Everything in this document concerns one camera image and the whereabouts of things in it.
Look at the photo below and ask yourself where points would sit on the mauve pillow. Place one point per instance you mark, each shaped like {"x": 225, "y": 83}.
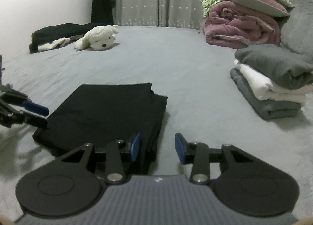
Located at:
{"x": 259, "y": 3}

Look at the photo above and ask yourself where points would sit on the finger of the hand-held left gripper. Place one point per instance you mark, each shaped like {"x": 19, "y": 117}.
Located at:
{"x": 31, "y": 119}
{"x": 36, "y": 108}

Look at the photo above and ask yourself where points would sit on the black hanging garment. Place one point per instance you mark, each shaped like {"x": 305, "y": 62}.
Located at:
{"x": 101, "y": 2}

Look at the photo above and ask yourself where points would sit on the grey bed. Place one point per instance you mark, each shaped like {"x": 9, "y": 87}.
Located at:
{"x": 183, "y": 73}

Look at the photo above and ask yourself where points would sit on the black crumpled garment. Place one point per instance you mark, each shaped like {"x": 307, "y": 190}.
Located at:
{"x": 56, "y": 31}

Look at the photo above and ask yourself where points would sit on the slate grey folded shirt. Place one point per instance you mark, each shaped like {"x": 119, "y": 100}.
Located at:
{"x": 264, "y": 107}

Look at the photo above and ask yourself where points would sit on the white plush dog toy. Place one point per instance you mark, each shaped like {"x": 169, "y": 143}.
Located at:
{"x": 100, "y": 37}

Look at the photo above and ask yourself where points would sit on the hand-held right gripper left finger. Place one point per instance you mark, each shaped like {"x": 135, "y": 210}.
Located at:
{"x": 135, "y": 148}

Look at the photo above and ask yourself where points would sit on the white crumpled cloth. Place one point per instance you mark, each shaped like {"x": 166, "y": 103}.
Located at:
{"x": 53, "y": 45}

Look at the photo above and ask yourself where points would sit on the black t-shirt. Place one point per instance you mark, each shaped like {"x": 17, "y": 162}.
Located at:
{"x": 105, "y": 114}

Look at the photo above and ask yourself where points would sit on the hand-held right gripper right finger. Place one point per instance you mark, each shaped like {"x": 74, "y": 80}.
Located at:
{"x": 180, "y": 149}

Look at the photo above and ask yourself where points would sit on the pink folded quilt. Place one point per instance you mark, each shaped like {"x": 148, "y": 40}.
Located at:
{"x": 239, "y": 26}

